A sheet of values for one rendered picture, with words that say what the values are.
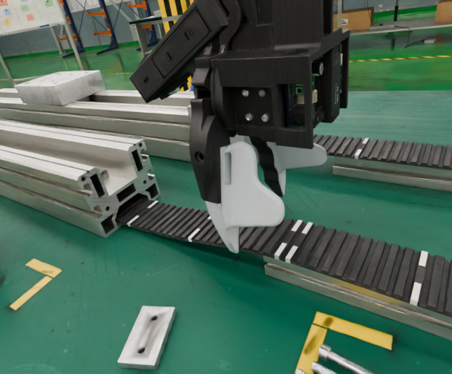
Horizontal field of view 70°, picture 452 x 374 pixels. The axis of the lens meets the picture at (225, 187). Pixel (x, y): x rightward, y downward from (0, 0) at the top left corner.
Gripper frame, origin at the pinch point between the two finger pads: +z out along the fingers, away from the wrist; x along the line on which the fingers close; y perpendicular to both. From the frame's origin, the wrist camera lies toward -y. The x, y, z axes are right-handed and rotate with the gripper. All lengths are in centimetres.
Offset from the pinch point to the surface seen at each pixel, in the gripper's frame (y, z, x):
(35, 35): -1301, 16, 677
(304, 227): 4.2, 2.0, 1.7
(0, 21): -589, -31, 257
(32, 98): -61, -4, 14
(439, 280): 14.7, 2.1, -0.2
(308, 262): 6.0, 2.2, -2.0
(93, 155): -26.2, -0.9, 2.3
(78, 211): -21.4, 2.4, -5.0
